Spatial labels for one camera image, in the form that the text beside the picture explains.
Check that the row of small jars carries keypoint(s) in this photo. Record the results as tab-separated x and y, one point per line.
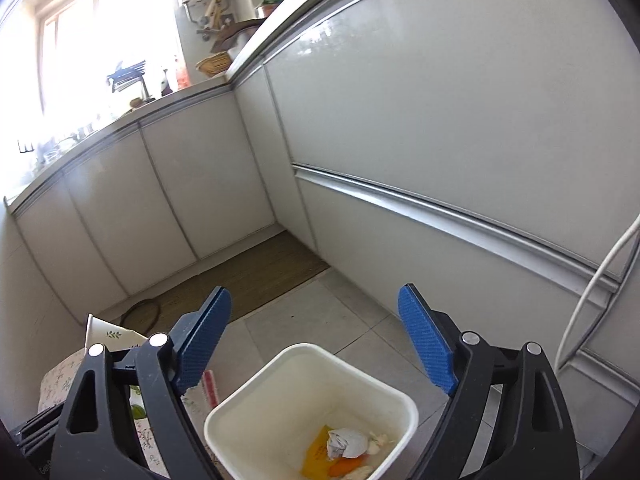
70	137

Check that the large brown floor mat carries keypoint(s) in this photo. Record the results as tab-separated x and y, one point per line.
270	270

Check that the white cabinet under stove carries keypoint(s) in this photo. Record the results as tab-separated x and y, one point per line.
450	110

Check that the white plastic bin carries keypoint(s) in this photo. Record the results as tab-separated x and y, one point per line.
300	375

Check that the kitchen window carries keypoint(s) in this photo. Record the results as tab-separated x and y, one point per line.
100	35

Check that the metal water pipes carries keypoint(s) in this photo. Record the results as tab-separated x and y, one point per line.
205	20

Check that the leaf print paper cup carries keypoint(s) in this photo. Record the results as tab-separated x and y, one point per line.
107	332

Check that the red bottle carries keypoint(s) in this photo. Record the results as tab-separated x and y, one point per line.
182	75

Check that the white cabinet under window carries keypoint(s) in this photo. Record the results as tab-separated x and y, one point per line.
150	195

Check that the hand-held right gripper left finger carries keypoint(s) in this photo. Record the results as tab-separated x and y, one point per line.
202	340

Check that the dark dish rack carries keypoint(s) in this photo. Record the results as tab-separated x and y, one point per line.
127	77

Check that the small brown floor mat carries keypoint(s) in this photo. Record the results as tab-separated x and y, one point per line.
150	290

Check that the orange toy vegetable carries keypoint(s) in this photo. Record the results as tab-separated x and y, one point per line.
340	467

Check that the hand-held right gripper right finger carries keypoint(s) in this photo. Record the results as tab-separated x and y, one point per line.
425	340

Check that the yellow snack packet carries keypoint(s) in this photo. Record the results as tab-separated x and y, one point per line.
317	455

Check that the white toy garlic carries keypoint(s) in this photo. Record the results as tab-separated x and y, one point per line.
377	442

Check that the small green object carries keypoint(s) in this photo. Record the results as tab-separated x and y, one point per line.
138	411

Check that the wooden cutting board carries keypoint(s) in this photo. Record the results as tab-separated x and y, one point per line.
235	32

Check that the white paper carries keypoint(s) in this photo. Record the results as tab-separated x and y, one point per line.
347	442

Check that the black wall hook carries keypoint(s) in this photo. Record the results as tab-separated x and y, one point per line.
25	146

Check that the woven basket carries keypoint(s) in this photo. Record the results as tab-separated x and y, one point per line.
215	65

